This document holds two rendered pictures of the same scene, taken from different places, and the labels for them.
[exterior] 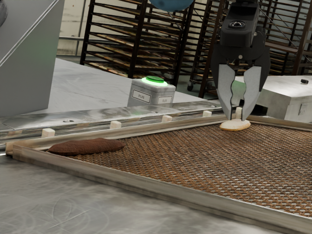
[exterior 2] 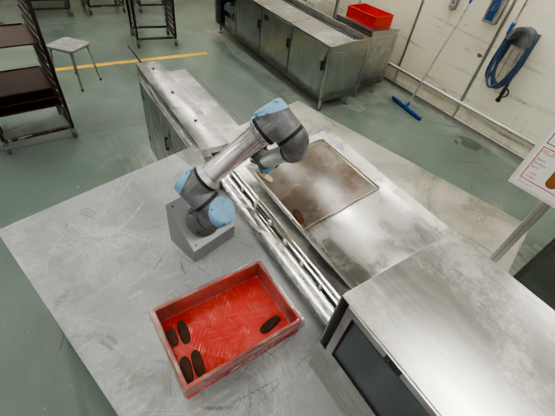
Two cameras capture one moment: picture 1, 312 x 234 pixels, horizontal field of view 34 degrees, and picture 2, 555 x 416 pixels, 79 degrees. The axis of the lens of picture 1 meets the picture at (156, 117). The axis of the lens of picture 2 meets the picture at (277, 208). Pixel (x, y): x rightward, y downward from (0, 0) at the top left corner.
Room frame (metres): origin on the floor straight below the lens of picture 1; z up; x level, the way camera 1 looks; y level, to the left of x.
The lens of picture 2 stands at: (0.34, 1.24, 2.09)
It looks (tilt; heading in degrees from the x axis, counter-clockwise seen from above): 44 degrees down; 286
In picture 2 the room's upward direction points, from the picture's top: 9 degrees clockwise
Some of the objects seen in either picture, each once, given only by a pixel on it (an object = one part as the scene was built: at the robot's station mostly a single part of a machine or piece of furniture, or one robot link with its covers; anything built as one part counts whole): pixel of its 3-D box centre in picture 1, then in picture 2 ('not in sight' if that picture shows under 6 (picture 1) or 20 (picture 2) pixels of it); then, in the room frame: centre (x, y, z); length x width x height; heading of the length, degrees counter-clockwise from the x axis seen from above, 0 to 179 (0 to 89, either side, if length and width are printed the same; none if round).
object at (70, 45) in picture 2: not in sight; (73, 63); (3.90, -1.65, 0.23); 0.36 x 0.36 x 0.46; 8
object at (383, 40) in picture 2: not in sight; (358, 54); (0.94, -3.77, 0.44); 0.70 x 0.55 x 0.87; 145
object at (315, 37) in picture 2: not in sight; (295, 26); (1.99, -4.01, 0.51); 3.00 x 1.26 x 1.03; 145
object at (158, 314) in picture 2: not in sight; (227, 320); (0.61, 0.70, 0.88); 0.49 x 0.34 x 0.10; 56
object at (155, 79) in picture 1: (154, 81); not in sight; (1.08, 0.02, 0.90); 0.04 x 0.04 x 0.02
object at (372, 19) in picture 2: not in sight; (369, 15); (0.94, -3.77, 0.94); 0.51 x 0.36 x 0.13; 149
